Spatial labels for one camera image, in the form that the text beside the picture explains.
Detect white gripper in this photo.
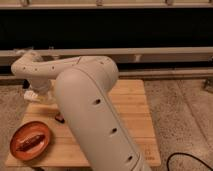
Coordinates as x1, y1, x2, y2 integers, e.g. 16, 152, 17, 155
30, 79, 51, 94

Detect white squeeze bottle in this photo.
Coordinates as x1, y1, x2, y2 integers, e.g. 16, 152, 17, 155
23, 89, 56, 104

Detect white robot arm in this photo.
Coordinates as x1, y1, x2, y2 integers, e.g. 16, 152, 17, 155
11, 50, 151, 171

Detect brown snack in bowl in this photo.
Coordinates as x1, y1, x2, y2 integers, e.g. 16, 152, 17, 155
17, 134, 45, 151

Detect dark chocolate bar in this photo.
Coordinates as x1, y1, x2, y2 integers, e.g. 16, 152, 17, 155
55, 114, 65, 123

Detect long metal rail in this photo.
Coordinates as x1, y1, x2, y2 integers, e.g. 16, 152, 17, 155
0, 46, 213, 67

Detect black cable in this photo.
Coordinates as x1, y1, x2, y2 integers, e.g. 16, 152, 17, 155
166, 152, 213, 171

